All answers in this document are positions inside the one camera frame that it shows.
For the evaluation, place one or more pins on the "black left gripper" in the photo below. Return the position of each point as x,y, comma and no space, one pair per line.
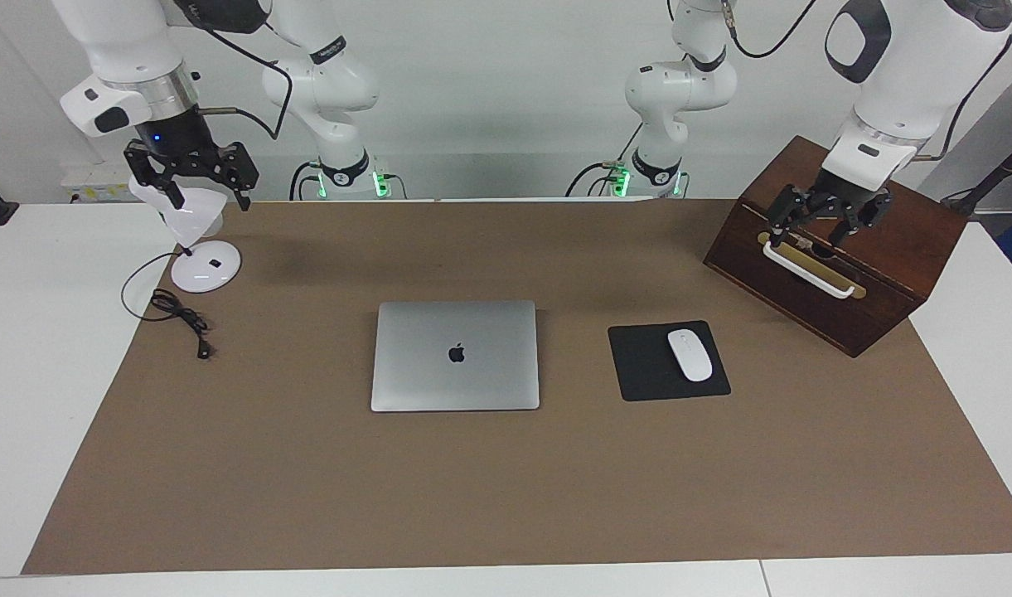
841,197

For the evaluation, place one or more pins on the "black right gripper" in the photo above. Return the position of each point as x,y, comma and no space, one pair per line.
182,137

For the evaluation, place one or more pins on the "silver laptop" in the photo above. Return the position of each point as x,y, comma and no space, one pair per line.
439,373

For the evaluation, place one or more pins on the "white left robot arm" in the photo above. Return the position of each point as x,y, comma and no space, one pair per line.
920,66

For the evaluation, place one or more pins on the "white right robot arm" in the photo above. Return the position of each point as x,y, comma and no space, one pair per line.
124,50

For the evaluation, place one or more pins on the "dark brown wooden box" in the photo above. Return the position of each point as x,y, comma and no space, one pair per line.
912,257

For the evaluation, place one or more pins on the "white desk lamp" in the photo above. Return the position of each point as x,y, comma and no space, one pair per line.
207,269

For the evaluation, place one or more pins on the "black stand pole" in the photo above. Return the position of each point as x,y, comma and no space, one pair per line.
999,170

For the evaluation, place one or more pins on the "white computer mouse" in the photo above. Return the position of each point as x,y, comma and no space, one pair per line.
690,356

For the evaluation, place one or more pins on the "black mouse pad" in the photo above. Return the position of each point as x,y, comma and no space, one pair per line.
638,373

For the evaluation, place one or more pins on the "brown table mat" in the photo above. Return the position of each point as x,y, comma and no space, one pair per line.
472,497

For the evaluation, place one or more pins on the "white wall power strip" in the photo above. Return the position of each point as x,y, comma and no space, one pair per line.
91,186

